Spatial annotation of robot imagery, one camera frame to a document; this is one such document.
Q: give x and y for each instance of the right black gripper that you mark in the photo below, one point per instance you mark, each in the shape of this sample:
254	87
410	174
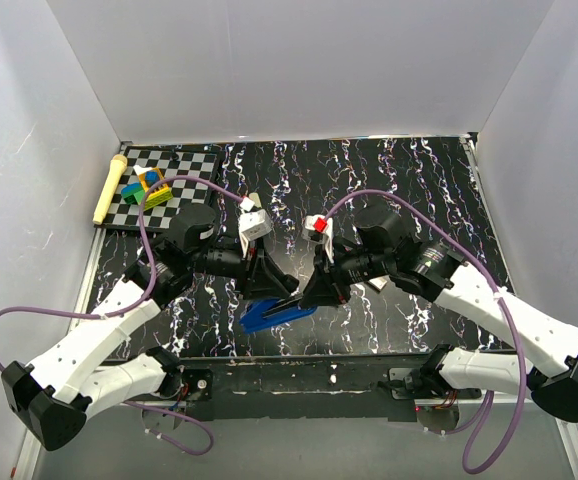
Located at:
325	286

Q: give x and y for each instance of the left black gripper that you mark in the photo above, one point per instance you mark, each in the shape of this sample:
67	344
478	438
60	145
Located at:
262	277

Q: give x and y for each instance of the white cream stapler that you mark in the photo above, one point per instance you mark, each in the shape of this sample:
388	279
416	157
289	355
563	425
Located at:
254	197

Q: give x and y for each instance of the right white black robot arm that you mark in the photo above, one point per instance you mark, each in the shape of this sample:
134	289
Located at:
544	364

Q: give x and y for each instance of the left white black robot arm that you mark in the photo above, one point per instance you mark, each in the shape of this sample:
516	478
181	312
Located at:
56	393

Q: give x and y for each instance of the staple box right one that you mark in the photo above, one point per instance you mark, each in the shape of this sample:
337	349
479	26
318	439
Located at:
378	284

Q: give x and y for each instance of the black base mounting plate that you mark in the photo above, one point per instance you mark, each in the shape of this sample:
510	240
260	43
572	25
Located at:
314	387

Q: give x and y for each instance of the black white checkerboard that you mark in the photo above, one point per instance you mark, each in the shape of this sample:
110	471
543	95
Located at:
197	162

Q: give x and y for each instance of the colourful toy block assembly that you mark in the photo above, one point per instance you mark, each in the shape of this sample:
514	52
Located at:
134	193

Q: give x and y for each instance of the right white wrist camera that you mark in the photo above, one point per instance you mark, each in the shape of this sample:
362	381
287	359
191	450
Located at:
319	229

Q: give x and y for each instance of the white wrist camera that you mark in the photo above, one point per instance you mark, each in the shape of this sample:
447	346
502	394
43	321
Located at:
319	229
253	223

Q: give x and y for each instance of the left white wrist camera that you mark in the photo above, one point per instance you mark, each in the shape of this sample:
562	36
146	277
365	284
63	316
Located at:
253	223

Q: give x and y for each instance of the aluminium frame rail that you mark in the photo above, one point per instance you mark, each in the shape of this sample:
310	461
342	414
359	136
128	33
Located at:
107	447

